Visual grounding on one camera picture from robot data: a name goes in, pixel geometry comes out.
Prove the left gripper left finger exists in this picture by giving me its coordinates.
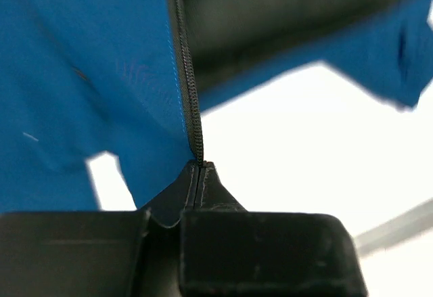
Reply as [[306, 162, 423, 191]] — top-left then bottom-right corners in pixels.
[[1, 161, 200, 296]]

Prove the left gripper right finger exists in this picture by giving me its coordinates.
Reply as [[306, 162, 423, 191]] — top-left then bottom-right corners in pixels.
[[179, 162, 368, 296]]

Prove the blue and black jacket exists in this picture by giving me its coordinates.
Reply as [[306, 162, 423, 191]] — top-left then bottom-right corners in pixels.
[[1, 0, 432, 214]]

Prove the aluminium front rail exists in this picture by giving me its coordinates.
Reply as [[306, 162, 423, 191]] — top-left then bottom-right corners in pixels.
[[354, 198, 432, 258]]

